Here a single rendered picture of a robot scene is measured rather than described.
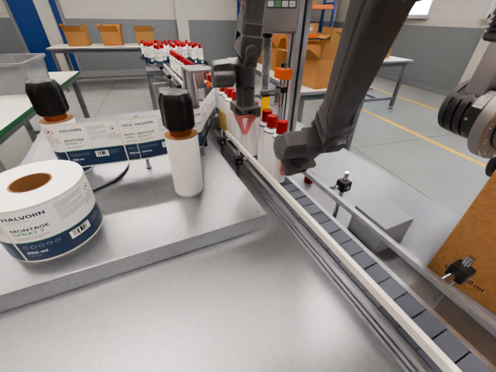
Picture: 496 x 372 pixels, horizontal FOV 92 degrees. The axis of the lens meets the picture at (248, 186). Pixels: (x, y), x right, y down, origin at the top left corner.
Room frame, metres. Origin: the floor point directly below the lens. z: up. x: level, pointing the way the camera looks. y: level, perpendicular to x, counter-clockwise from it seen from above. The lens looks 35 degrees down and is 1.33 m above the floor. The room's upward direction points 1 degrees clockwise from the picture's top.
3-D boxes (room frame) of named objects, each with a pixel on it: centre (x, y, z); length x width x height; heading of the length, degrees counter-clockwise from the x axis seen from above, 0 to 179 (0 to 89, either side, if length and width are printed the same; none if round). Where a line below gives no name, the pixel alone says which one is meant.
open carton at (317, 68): (2.56, -0.66, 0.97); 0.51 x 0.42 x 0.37; 113
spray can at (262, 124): (0.77, -0.06, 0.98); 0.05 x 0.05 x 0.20
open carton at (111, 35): (5.74, 2.82, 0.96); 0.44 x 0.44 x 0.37; 15
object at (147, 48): (3.09, 0.91, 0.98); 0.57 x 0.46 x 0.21; 115
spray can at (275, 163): (0.67, -0.10, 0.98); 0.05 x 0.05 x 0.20
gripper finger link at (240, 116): (0.77, 0.02, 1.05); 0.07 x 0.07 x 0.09; 25
